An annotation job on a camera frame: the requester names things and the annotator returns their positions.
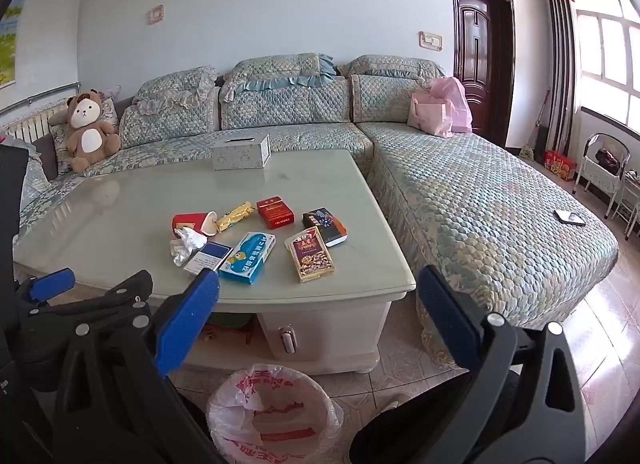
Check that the red gift box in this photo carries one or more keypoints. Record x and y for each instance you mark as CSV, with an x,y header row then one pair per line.
x,y
560,164

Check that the red paper cup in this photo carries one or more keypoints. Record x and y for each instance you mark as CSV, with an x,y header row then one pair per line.
x,y
192,221

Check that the window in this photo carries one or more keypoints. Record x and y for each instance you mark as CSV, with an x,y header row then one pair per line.
x,y
610,44

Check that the blue and white box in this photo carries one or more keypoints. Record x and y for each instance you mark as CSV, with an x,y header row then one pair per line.
x,y
210,255

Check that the quilted sofa back cushion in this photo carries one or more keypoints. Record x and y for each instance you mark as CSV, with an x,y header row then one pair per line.
x,y
285,99
170,114
385,94

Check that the quilted blue-green sofa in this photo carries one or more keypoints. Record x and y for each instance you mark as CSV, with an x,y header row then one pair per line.
x,y
475,204

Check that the white metal rack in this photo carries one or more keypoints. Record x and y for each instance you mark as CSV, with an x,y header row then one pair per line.
x,y
627,209

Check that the broom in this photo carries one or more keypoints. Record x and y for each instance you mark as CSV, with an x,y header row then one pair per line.
x,y
529,149

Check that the pink paper bag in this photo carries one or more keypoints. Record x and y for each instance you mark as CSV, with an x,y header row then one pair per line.
x,y
427,114

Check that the black printed box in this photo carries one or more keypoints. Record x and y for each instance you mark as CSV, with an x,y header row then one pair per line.
x,y
322,224

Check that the yellow snack wrapper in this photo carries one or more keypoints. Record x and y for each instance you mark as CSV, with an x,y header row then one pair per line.
x,y
235,216

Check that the brown printed card box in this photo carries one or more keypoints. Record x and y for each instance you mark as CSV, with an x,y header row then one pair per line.
x,y
310,255

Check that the pale green coffee table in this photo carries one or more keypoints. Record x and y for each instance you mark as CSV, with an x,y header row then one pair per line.
x,y
125,214

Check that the wall poster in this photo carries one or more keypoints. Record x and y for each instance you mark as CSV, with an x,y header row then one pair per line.
x,y
10,44

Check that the trash bin with plastic bag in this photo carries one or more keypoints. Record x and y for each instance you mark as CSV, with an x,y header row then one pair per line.
x,y
275,424

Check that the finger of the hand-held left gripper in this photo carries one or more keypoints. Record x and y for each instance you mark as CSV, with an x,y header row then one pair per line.
x,y
50,284
115,301

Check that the black smartphone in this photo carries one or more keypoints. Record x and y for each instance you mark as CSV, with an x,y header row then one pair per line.
x,y
569,217

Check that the pink wall plate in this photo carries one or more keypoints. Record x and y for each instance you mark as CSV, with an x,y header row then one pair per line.
x,y
156,14

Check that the pink plastic bag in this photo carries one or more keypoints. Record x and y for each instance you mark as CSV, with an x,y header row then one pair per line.
x,y
460,104

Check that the white wall switch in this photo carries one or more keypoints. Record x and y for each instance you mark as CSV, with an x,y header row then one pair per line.
x,y
431,40

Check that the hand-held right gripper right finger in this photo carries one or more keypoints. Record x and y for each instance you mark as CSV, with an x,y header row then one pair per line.
x,y
447,324

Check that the striped red grey curtain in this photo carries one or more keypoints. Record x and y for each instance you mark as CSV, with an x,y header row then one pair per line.
x,y
560,69

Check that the floral white tissue box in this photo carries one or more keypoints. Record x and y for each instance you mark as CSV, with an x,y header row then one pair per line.
x,y
240,153

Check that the white tissue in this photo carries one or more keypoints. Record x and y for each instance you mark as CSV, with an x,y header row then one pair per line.
x,y
185,244

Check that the white radiator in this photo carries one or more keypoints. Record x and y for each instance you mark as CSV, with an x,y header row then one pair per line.
x,y
30,124

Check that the red cigarette pack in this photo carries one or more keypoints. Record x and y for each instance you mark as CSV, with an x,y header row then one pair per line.
x,y
275,212

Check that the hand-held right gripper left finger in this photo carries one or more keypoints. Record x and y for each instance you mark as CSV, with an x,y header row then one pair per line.
x,y
187,319

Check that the blue cartoon medicine box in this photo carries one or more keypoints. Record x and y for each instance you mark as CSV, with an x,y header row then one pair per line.
x,y
247,256

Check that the dark brown wooden door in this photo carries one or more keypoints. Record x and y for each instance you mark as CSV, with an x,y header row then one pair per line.
x,y
480,54

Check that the brown teddy bear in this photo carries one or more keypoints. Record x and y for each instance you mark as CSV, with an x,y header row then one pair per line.
x,y
90,139

